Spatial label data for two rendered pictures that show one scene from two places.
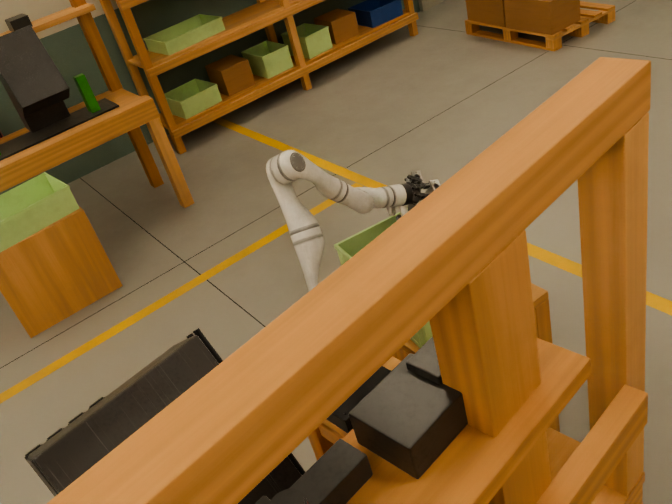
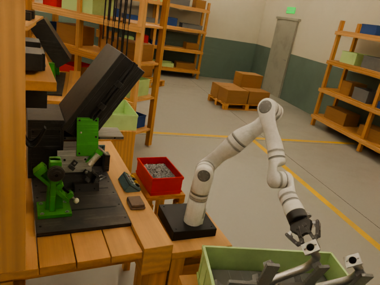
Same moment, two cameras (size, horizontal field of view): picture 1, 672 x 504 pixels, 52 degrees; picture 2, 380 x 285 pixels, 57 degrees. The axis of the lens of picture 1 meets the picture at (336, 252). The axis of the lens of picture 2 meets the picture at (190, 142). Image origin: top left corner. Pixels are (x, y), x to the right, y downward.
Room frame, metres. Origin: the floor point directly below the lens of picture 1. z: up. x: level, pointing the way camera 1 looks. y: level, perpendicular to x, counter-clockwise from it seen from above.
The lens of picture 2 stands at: (1.78, -1.49, 1.88)
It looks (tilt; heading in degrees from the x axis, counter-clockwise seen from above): 20 degrees down; 99
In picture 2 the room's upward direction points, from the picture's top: 10 degrees clockwise
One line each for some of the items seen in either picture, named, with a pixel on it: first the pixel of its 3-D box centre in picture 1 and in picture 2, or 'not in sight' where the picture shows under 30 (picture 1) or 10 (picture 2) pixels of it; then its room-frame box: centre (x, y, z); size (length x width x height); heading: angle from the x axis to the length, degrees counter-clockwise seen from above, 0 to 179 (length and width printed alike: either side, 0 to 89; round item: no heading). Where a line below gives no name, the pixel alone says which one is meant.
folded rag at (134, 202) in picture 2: not in sight; (135, 202); (1.32, 0.07, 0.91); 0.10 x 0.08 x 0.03; 124
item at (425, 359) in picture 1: (451, 357); (31, 59); (0.86, -0.14, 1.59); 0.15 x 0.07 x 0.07; 127
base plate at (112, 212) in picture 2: not in sight; (70, 175); (0.86, 0.23, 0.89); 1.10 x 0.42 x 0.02; 127
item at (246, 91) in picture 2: not in sight; (240, 90); (1.51, 6.77, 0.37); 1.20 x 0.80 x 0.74; 36
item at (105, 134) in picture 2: not in sight; (87, 134); (0.90, 0.35, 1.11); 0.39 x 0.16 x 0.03; 37
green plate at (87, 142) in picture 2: not in sight; (86, 134); (0.96, 0.20, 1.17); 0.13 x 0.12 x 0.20; 127
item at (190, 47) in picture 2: not in sight; (150, 33); (-1.39, 8.65, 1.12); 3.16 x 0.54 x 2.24; 28
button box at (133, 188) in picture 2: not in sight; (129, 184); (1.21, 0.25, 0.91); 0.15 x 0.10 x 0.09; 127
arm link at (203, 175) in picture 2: not in sight; (202, 178); (1.64, 0.05, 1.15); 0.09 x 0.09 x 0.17; 6
